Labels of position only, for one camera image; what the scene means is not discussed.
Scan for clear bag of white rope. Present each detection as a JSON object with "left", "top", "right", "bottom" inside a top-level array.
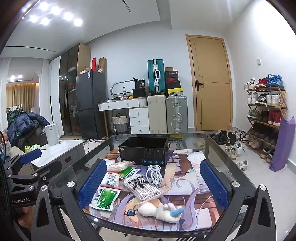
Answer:
[{"left": 107, "top": 161, "right": 136, "bottom": 172}]

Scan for logo bag of white laces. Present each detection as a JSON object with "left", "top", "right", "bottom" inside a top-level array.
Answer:
[{"left": 124, "top": 175, "right": 163, "bottom": 200}]

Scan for large green packet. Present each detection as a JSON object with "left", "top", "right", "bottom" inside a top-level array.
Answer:
[{"left": 89, "top": 186, "right": 121, "bottom": 211}]

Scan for navy puffer jacket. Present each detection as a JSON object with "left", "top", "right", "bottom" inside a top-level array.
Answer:
[{"left": 7, "top": 112, "right": 51, "bottom": 149}]

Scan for dark grey fridge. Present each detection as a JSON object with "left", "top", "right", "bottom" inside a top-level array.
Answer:
[{"left": 76, "top": 70, "right": 107, "bottom": 139}]

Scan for printed desk mat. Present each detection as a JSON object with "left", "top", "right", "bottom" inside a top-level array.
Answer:
[{"left": 82, "top": 148, "right": 226, "bottom": 232}]

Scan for purple folded mat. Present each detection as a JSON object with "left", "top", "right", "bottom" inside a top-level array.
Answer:
[{"left": 269, "top": 116, "right": 296, "bottom": 172}]

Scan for white electric kettle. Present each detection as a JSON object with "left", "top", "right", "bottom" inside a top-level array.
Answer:
[{"left": 44, "top": 123, "right": 62, "bottom": 146}]

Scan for small green packet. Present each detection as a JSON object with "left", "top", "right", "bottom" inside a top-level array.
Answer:
[{"left": 119, "top": 167, "right": 139, "bottom": 179}]

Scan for white plush toy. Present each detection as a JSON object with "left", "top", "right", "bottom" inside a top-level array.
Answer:
[{"left": 138, "top": 202, "right": 184, "bottom": 223}]

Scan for silver suitcase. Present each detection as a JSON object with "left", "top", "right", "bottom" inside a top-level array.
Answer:
[{"left": 166, "top": 95, "right": 188, "bottom": 133}]

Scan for white desk with drawers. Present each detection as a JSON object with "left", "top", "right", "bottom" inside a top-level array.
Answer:
[{"left": 97, "top": 97, "right": 150, "bottom": 138}]

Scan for shoe rack with shoes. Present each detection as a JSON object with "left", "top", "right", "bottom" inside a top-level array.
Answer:
[{"left": 244, "top": 74, "right": 285, "bottom": 163}]

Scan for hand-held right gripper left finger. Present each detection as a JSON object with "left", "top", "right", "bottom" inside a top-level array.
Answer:
[{"left": 30, "top": 159, "right": 108, "bottom": 241}]

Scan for beige curtain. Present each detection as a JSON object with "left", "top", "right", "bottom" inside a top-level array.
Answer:
[{"left": 6, "top": 83, "right": 38, "bottom": 112}]

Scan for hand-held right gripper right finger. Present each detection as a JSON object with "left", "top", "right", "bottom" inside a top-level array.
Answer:
[{"left": 199, "top": 159, "right": 278, "bottom": 241}]

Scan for glass table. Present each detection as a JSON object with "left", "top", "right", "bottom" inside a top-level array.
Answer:
[{"left": 47, "top": 133, "right": 249, "bottom": 241}]

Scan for wooden door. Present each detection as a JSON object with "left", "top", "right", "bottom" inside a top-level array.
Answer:
[{"left": 186, "top": 34, "right": 233, "bottom": 131}]

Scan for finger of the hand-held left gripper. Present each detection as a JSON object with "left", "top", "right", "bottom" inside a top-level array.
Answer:
[
  {"left": 8, "top": 160, "right": 64, "bottom": 186},
  {"left": 9, "top": 149, "right": 42, "bottom": 171}
]

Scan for dark glass wardrobe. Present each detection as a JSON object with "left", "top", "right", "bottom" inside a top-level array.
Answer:
[{"left": 58, "top": 44, "right": 92, "bottom": 136}]

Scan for wooden shoe rack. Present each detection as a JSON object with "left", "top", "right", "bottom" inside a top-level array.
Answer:
[{"left": 245, "top": 87, "right": 288, "bottom": 164}]

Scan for person's left hand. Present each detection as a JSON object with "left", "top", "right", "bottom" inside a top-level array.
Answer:
[{"left": 17, "top": 205, "right": 31, "bottom": 226}]

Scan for white coiled cable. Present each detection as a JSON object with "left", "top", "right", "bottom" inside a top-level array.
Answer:
[{"left": 147, "top": 164, "right": 164, "bottom": 187}]

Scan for scattered shoes group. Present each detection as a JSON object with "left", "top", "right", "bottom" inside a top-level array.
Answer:
[{"left": 208, "top": 127, "right": 249, "bottom": 171}]

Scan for white wicker basket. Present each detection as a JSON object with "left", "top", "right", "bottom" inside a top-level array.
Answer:
[{"left": 112, "top": 113, "right": 129, "bottom": 134}]

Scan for oval chrome frame mirror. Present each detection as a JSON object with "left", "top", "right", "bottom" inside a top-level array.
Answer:
[{"left": 110, "top": 80, "right": 136, "bottom": 100}]

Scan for white packet with red edge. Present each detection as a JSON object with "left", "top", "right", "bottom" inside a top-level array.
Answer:
[{"left": 101, "top": 171, "right": 120, "bottom": 189}]

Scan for black printed bag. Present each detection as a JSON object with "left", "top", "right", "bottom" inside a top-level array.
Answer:
[{"left": 132, "top": 77, "right": 147, "bottom": 98}]

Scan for ceiling spotlight cluster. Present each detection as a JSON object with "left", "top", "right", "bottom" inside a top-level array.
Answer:
[{"left": 28, "top": 1, "right": 84, "bottom": 27}]

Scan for beige suitcase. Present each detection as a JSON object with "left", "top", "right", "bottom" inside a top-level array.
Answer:
[{"left": 147, "top": 95, "right": 167, "bottom": 134}]

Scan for white marble top cabinet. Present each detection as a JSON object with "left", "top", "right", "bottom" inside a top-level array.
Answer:
[{"left": 11, "top": 139, "right": 87, "bottom": 172}]

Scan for teal suitcase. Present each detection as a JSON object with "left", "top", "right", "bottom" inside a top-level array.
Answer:
[{"left": 147, "top": 59, "right": 165, "bottom": 94}]

